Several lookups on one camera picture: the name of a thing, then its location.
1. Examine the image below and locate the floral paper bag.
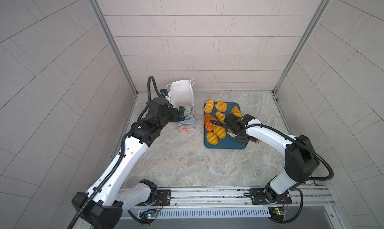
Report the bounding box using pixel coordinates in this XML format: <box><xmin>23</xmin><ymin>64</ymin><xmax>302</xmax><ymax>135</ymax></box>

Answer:
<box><xmin>166</xmin><ymin>78</ymin><xmax>196</xmax><ymax>133</ymax></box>

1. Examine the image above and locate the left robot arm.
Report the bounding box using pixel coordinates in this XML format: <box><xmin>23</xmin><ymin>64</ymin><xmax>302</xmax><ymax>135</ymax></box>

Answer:
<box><xmin>68</xmin><ymin>97</ymin><xmax>185</xmax><ymax>229</ymax></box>

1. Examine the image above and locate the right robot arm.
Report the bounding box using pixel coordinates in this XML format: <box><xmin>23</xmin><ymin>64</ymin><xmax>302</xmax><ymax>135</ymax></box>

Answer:
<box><xmin>224</xmin><ymin>113</ymin><xmax>320</xmax><ymax>204</ymax></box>

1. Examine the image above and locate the yellow striped fake croissant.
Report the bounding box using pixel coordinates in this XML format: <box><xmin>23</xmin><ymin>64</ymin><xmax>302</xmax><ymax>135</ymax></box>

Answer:
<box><xmin>231</xmin><ymin>105</ymin><xmax>242</xmax><ymax>117</ymax></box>

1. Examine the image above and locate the round fake bun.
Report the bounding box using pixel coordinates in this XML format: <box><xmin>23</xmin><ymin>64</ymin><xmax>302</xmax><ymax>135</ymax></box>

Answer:
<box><xmin>215</xmin><ymin>101</ymin><xmax>228</xmax><ymax>113</ymax></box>

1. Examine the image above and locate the brown fake croissant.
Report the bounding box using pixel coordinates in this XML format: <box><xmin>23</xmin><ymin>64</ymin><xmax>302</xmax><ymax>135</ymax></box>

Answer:
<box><xmin>204</xmin><ymin>113</ymin><xmax>218</xmax><ymax>132</ymax></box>

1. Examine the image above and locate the teal tray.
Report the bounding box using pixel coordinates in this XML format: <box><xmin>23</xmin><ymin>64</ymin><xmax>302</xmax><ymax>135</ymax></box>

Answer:
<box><xmin>204</xmin><ymin>102</ymin><xmax>246</xmax><ymax>149</ymax></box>

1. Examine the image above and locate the right circuit board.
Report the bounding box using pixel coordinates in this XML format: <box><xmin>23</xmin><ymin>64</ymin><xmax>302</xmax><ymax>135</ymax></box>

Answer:
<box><xmin>268</xmin><ymin>207</ymin><xmax>289</xmax><ymax>222</ymax></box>

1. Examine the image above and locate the circuit board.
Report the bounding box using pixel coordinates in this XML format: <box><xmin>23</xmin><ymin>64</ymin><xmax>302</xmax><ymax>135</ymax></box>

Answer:
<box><xmin>268</xmin><ymin>207</ymin><xmax>289</xmax><ymax>222</ymax></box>
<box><xmin>140</xmin><ymin>209</ymin><xmax>159</xmax><ymax>220</ymax></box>

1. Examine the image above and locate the left circuit board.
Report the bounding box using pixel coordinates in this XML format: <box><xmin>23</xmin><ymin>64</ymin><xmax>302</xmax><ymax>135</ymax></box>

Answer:
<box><xmin>140</xmin><ymin>209</ymin><xmax>159</xmax><ymax>220</ymax></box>

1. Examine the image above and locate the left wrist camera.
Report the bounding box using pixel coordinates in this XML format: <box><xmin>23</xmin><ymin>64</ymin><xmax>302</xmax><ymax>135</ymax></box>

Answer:
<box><xmin>160</xmin><ymin>89</ymin><xmax>170</xmax><ymax>101</ymax></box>

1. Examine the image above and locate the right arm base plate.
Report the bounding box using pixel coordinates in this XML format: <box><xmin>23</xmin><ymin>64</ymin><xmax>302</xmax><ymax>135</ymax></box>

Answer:
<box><xmin>248</xmin><ymin>188</ymin><xmax>293</xmax><ymax>205</ymax></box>

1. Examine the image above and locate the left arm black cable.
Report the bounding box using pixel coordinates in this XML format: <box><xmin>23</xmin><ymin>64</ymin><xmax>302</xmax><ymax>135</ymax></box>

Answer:
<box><xmin>66</xmin><ymin>75</ymin><xmax>164</xmax><ymax>229</ymax></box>

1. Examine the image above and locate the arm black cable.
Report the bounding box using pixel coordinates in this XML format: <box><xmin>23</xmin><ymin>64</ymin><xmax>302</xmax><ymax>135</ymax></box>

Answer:
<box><xmin>66</xmin><ymin>75</ymin><xmax>164</xmax><ymax>229</ymax></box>
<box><xmin>209</xmin><ymin>120</ymin><xmax>335</xmax><ymax>224</ymax></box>

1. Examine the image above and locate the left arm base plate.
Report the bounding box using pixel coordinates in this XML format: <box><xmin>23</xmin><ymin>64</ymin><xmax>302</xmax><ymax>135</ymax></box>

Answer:
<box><xmin>143</xmin><ymin>190</ymin><xmax>172</xmax><ymax>207</ymax></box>

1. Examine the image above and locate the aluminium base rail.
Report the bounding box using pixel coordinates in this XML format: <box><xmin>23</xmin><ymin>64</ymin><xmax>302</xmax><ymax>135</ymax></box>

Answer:
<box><xmin>116</xmin><ymin>185</ymin><xmax>335</xmax><ymax>212</ymax></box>

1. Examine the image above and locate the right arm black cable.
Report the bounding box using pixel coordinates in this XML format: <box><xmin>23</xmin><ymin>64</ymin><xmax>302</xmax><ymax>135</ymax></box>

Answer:
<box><xmin>209</xmin><ymin>120</ymin><xmax>335</xmax><ymax>224</ymax></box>

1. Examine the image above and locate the left corner aluminium post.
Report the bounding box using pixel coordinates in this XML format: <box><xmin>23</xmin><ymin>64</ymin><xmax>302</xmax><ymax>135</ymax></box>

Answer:
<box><xmin>87</xmin><ymin>0</ymin><xmax>138</xmax><ymax>95</ymax></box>

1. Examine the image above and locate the corner aluminium post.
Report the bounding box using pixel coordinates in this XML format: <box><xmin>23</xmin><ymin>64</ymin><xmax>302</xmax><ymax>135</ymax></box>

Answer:
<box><xmin>273</xmin><ymin>0</ymin><xmax>332</xmax><ymax>95</ymax></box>
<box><xmin>87</xmin><ymin>0</ymin><xmax>138</xmax><ymax>95</ymax></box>

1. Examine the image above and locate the right corner aluminium post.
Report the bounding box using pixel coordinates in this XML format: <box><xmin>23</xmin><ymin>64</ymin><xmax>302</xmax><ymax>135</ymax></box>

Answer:
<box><xmin>273</xmin><ymin>0</ymin><xmax>332</xmax><ymax>95</ymax></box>

